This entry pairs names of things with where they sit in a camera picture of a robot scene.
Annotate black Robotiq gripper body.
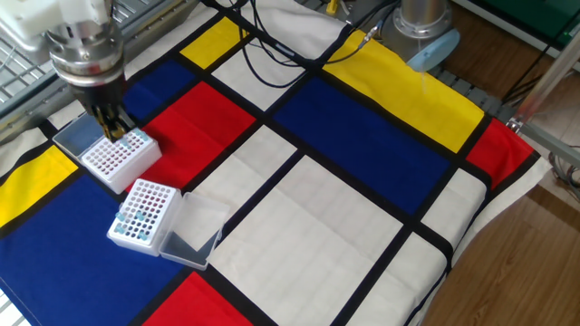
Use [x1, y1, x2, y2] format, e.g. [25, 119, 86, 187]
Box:
[70, 75, 128, 117]

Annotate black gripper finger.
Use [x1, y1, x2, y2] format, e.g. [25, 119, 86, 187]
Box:
[108, 104, 137, 139]
[92, 106, 121, 144]

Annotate white pipette tip box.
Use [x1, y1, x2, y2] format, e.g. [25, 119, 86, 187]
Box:
[53, 112, 163, 195]
[106, 178, 231, 272]

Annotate silver wrist coupling flange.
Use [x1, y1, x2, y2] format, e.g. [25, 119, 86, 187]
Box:
[44, 20, 127, 87]

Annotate Mondrian pattern colour-block tablecloth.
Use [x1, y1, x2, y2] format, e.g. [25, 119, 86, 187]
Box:
[0, 0, 554, 326]

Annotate grey aluminium table rail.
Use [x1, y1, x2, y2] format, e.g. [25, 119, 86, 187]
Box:
[0, 0, 200, 146]

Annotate black cable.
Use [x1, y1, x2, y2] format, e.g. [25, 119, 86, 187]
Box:
[253, 0, 400, 64]
[237, 0, 318, 90]

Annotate grey cable silver connector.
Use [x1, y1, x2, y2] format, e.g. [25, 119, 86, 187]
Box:
[271, 24, 382, 62]

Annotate aluminium frame post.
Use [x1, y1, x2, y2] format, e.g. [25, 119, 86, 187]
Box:
[514, 26, 580, 123]

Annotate aluminium frame beam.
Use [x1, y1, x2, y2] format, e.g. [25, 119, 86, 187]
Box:
[507, 118, 580, 168]

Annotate grey cable bundle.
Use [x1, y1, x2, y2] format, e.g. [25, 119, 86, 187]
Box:
[546, 144, 580, 203]

